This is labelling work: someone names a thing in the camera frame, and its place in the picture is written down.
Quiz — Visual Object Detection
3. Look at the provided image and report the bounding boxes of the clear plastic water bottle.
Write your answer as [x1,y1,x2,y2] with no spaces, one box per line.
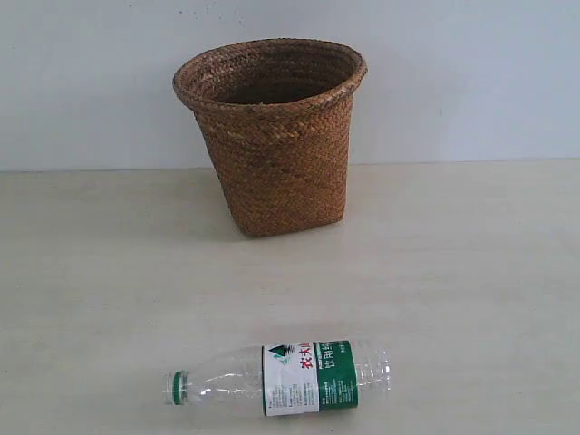
[164,340,391,417]

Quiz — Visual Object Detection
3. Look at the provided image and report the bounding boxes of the brown woven wicker basket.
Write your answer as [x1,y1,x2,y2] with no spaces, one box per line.
[172,38,367,237]

